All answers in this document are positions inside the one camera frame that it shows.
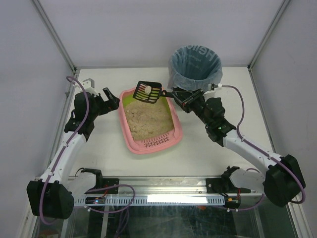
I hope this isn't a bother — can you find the black bin with blue liner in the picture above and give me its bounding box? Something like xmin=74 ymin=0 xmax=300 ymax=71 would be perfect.
xmin=167 ymin=45 xmax=223 ymax=92

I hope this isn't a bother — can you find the black slotted litter scoop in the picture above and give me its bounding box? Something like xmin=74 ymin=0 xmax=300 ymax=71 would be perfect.
xmin=132 ymin=81 xmax=173 ymax=104

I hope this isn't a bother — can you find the beige litter clump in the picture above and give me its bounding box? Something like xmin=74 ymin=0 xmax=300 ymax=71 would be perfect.
xmin=144 ymin=86 xmax=152 ymax=95

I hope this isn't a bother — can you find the pink cat litter box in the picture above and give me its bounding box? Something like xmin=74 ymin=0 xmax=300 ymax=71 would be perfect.
xmin=118 ymin=88 xmax=183 ymax=154

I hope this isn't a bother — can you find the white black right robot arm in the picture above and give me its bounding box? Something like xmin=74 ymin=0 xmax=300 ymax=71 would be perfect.
xmin=171 ymin=89 xmax=306 ymax=207

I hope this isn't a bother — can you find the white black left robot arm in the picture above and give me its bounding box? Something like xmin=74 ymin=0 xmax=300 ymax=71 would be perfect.
xmin=26 ymin=88 xmax=120 ymax=220

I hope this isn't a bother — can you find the beige pellet cat litter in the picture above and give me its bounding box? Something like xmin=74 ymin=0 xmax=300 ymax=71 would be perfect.
xmin=124 ymin=99 xmax=174 ymax=140

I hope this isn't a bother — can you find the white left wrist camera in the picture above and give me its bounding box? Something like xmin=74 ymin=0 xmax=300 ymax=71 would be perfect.
xmin=79 ymin=78 xmax=99 ymax=97

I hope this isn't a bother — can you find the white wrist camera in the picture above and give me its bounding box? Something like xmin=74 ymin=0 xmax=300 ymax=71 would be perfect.
xmin=204 ymin=83 xmax=222 ymax=95
xmin=79 ymin=78 xmax=99 ymax=97

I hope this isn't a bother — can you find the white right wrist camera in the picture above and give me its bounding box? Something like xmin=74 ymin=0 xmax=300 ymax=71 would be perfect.
xmin=204 ymin=83 xmax=222 ymax=95

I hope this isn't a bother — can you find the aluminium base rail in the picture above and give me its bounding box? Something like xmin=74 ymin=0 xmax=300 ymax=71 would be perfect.
xmin=66 ymin=175 xmax=273 ymax=198

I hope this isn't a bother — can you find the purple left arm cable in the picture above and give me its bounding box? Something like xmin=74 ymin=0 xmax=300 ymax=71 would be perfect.
xmin=40 ymin=76 xmax=136 ymax=225

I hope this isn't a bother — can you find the white slotted cable duct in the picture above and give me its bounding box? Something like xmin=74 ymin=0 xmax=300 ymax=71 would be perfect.
xmin=75 ymin=194 xmax=225 ymax=207

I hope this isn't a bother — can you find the aluminium left frame post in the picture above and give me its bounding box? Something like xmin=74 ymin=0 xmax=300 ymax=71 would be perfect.
xmin=30 ymin=0 xmax=77 ymax=73

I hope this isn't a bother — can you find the aluminium frame post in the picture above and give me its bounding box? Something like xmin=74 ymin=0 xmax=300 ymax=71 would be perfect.
xmin=30 ymin=0 xmax=77 ymax=73
xmin=248 ymin=0 xmax=292 ymax=70

